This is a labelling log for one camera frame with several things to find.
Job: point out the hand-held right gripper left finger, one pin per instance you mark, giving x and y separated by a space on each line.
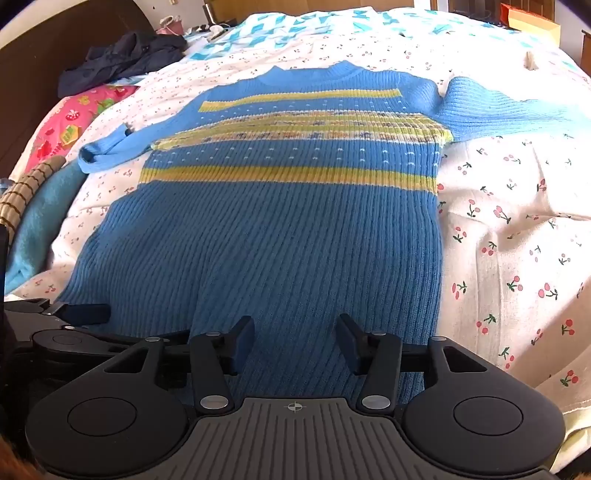
242 344

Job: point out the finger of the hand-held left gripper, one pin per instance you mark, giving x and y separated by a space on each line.
90 314

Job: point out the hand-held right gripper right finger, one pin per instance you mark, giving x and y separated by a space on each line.
349 344

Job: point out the blue striped knit sweater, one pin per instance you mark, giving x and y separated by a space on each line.
286 230

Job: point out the teal cloth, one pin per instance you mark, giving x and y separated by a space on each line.
41 221

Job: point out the brown fuzzy garment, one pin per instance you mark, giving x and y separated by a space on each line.
14 461

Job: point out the beige striped sweater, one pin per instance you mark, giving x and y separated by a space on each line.
27 184

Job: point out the cherry print bed sheet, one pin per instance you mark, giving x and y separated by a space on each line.
508 240

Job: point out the pink printed pillow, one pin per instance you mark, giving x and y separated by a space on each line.
74 120

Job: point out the dark wooden headboard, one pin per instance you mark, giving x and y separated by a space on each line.
41 60

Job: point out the dark navy jacket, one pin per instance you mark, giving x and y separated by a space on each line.
124 55

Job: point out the small white cloth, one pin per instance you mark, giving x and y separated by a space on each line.
217 32

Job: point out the blue geometric print blanket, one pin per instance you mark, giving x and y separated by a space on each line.
277 27

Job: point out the wooden wardrobe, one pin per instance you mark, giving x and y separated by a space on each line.
323 5

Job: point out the orange box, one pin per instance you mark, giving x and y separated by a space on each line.
531 23

